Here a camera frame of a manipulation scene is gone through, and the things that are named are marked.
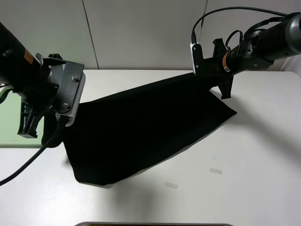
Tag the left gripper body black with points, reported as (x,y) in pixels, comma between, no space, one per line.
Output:
(40,89)

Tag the clear tape strip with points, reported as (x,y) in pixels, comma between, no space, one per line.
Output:
(216,171)
(171,185)

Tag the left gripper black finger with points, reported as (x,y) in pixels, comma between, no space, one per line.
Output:
(29,119)

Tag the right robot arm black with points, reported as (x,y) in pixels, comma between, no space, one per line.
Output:
(256,49)

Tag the clear tape strip bottom centre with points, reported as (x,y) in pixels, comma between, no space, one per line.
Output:
(171,185)

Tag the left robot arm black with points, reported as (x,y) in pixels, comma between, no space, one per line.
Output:
(16,62)

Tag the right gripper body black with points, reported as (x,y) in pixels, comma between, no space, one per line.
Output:
(213,67)

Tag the light green plastic tray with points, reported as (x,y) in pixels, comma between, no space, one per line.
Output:
(9,125)

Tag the left wrist camera grey mount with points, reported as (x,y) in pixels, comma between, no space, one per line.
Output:
(71,80)

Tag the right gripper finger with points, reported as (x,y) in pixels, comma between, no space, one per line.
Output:
(225,85)
(219,48)

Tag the clear tape strip right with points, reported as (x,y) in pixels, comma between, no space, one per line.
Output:
(216,171)

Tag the black short sleeve shirt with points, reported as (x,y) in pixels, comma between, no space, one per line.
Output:
(114,137)

